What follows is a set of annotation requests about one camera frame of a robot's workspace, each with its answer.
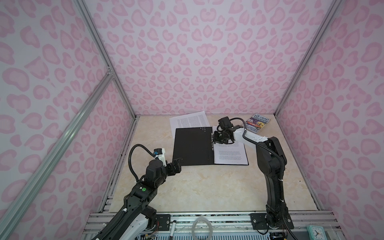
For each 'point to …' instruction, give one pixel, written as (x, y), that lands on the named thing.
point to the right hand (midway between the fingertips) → (214, 137)
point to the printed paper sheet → (196, 119)
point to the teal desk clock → (316, 232)
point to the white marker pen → (172, 229)
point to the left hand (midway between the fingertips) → (175, 158)
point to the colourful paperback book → (256, 123)
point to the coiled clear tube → (199, 219)
